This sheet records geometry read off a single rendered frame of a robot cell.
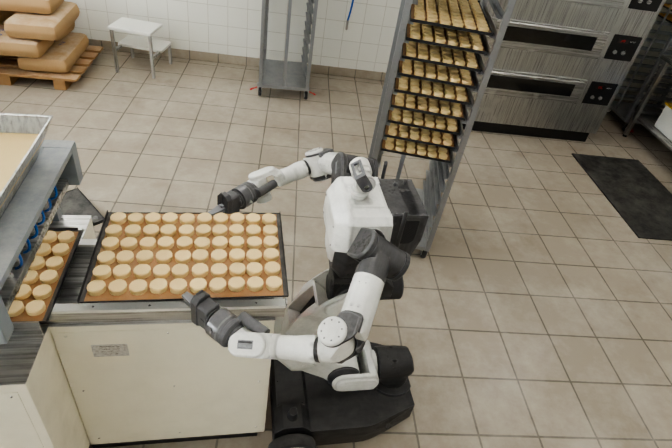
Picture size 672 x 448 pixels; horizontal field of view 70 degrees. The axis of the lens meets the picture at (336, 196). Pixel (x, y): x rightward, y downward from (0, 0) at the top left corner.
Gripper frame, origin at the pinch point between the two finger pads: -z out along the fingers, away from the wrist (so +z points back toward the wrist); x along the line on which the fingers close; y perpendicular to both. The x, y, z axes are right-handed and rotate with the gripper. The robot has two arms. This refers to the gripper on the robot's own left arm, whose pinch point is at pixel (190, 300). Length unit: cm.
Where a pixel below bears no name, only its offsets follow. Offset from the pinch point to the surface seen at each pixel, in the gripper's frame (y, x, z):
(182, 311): -1.2, -11.1, -6.1
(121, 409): 17, -65, -23
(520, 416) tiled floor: -111, -99, 103
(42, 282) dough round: 21.3, -8.6, -44.4
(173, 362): 2.4, -36.9, -8.4
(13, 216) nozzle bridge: 23, 18, -46
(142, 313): 7.2, -11.7, -14.7
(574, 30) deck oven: -400, 11, 13
